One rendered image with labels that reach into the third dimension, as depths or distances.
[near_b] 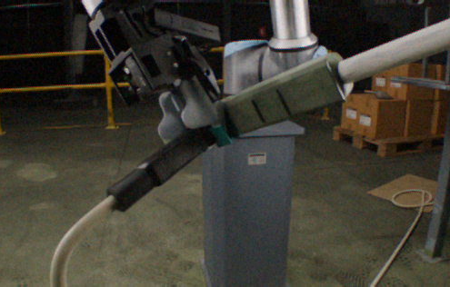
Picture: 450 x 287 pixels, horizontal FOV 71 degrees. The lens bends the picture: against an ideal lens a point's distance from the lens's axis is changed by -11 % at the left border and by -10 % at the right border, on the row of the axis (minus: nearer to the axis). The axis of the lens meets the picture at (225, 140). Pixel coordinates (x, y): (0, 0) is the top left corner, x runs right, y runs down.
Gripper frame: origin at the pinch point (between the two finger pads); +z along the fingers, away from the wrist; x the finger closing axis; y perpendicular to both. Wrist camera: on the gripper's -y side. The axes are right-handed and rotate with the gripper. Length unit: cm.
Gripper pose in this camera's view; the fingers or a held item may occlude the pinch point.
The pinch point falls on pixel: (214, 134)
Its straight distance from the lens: 45.8
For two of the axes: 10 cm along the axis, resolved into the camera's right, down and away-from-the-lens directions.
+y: -5.9, 4.6, -6.6
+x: 6.4, -2.3, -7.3
